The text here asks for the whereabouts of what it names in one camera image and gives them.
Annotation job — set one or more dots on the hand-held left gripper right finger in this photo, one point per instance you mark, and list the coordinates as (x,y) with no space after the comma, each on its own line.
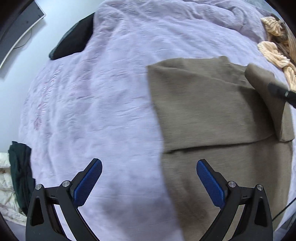
(210,183)

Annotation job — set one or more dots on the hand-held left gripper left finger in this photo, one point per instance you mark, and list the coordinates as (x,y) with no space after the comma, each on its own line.
(89,179)

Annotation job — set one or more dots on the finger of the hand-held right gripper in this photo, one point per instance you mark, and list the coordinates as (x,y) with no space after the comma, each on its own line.
(281,92)

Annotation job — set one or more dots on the brown knit sweater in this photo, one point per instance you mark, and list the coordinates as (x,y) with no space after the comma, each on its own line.
(208,111)

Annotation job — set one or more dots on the beige striped knit garment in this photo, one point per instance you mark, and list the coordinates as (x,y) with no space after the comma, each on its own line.
(275,49)

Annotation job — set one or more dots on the dark green cloth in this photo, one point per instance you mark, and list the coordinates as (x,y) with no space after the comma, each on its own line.
(20,171)

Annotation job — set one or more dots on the white duvet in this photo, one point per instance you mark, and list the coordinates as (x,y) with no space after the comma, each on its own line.
(5,185)

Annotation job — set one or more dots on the purple fluffy blanket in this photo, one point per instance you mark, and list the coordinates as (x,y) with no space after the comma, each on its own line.
(104,92)

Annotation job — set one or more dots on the black cloth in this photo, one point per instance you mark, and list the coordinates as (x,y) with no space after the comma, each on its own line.
(74,39)

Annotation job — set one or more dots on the curved monitor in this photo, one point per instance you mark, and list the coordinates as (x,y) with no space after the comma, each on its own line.
(20,27)

